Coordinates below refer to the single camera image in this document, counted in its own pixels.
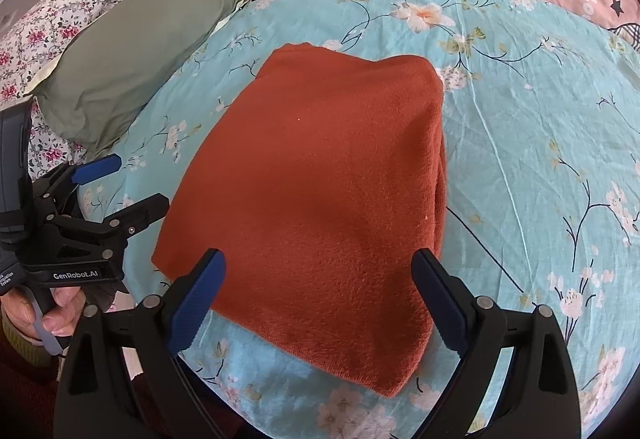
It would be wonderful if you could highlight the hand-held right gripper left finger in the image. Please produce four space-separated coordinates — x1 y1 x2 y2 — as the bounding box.
52 248 226 439

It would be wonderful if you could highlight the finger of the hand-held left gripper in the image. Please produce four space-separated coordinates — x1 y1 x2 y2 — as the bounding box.
50 193 171 246
35 154 122 200

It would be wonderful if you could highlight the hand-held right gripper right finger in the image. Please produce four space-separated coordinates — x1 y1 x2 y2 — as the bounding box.
411 248 581 439

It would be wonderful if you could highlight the rust orange fleece garment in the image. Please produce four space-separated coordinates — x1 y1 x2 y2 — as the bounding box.
151 43 448 397

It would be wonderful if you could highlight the person's left forearm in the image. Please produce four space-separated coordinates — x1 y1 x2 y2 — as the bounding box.
0 316 53 367

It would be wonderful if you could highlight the person's left hand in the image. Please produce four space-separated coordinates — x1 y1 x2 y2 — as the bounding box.
0 286 88 345

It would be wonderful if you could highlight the green pillow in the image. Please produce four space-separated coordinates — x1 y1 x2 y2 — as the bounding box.
22 0 251 160

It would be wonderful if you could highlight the light blue floral bedsheet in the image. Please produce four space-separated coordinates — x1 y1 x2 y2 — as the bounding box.
75 0 640 439

